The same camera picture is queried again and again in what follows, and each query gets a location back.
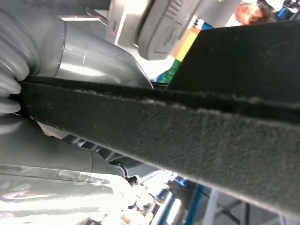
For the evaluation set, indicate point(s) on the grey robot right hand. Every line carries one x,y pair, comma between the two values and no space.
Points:
47,155

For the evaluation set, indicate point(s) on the blue metal shelf rack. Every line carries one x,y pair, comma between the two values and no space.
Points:
194,202

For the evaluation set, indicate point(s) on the green plastic crate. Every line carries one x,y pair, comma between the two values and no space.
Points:
169,74

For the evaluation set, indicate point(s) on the black engine cover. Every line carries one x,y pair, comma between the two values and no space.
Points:
161,34

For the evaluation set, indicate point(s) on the cardboard box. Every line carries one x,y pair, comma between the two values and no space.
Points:
186,45

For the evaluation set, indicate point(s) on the person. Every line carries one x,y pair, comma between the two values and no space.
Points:
250,14

